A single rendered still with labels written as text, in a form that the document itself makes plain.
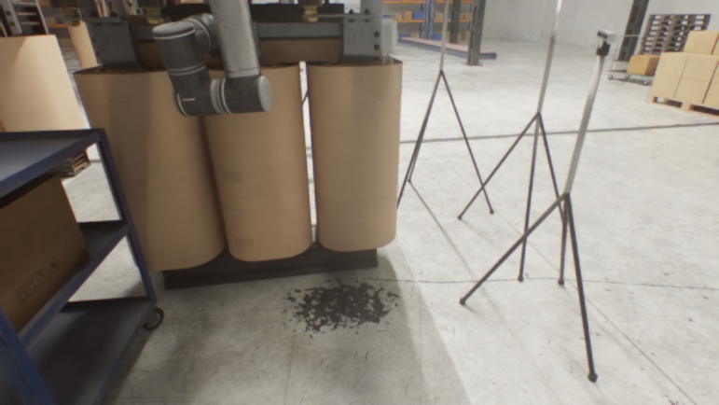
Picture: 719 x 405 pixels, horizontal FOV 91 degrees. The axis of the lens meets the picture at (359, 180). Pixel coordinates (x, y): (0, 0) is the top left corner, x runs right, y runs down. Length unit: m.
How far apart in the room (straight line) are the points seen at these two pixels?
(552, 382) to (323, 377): 0.86
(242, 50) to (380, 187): 0.87
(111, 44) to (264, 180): 0.73
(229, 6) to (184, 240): 1.07
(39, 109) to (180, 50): 2.73
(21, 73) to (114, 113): 2.16
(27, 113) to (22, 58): 0.41
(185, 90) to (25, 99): 2.67
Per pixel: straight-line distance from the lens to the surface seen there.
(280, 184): 1.60
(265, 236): 1.73
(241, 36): 1.11
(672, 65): 7.14
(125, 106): 1.62
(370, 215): 1.70
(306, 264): 1.99
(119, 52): 1.62
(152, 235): 1.82
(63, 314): 2.03
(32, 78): 3.77
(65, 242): 1.46
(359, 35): 1.50
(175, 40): 1.14
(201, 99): 1.17
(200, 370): 1.70
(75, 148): 1.41
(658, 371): 1.94
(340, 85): 1.48
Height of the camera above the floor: 1.25
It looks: 24 degrees down
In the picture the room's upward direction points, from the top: 1 degrees counter-clockwise
